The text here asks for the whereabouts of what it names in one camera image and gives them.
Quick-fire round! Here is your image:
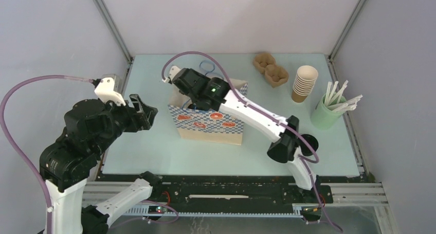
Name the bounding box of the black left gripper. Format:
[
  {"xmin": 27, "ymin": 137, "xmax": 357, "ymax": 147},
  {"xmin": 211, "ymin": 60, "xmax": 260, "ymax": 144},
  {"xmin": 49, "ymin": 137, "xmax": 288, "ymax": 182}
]
[{"xmin": 93, "ymin": 92, "xmax": 159, "ymax": 153}]

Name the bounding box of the blue checkered paper bag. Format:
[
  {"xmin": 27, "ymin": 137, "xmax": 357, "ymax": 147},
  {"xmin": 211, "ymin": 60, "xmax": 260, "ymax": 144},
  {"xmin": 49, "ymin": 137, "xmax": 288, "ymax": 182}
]
[{"xmin": 168, "ymin": 86, "xmax": 244, "ymax": 145}]

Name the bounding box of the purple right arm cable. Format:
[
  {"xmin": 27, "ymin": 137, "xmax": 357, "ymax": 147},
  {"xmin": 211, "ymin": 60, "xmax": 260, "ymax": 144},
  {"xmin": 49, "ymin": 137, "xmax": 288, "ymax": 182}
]
[{"xmin": 161, "ymin": 51, "xmax": 343, "ymax": 234}]

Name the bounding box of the stack of brown paper cups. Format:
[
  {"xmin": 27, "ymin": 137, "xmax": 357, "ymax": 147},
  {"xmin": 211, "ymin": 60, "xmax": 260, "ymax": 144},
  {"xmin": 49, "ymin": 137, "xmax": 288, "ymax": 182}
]
[{"xmin": 291, "ymin": 65, "xmax": 318, "ymax": 103}]

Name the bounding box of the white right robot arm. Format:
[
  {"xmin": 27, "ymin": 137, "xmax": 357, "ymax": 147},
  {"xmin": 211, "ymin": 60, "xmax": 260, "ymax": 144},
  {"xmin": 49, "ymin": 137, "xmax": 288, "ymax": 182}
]
[{"xmin": 166, "ymin": 66, "xmax": 320, "ymax": 202}]

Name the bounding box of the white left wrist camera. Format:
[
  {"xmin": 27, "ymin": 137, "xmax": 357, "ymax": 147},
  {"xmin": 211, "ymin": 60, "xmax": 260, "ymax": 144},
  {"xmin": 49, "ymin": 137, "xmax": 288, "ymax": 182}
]
[{"xmin": 93, "ymin": 74, "xmax": 126, "ymax": 106}]

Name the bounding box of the brown pulp cup carrier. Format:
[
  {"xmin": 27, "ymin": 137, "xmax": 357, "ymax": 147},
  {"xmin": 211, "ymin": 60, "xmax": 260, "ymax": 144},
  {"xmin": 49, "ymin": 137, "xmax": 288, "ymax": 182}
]
[{"xmin": 253, "ymin": 52, "xmax": 289, "ymax": 88}]

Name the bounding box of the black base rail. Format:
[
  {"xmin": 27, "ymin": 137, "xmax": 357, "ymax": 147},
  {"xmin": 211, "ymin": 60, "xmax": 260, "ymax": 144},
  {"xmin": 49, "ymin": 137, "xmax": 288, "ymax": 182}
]
[{"xmin": 80, "ymin": 174, "xmax": 389, "ymax": 218}]

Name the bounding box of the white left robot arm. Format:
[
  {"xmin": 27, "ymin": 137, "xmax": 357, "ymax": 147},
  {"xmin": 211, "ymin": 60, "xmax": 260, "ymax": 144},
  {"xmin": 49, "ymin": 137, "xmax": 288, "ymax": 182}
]
[{"xmin": 39, "ymin": 94, "xmax": 162, "ymax": 233}]

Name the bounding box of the green straw holder cup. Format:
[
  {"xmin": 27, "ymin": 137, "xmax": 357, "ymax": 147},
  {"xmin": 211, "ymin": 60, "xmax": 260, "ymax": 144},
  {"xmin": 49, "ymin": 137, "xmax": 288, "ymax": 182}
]
[{"xmin": 310, "ymin": 94, "xmax": 345, "ymax": 130}]

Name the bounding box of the stack of black lids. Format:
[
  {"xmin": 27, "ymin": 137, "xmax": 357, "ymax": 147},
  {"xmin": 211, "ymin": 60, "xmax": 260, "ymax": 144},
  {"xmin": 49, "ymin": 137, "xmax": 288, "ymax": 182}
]
[{"xmin": 298, "ymin": 134, "xmax": 319, "ymax": 157}]

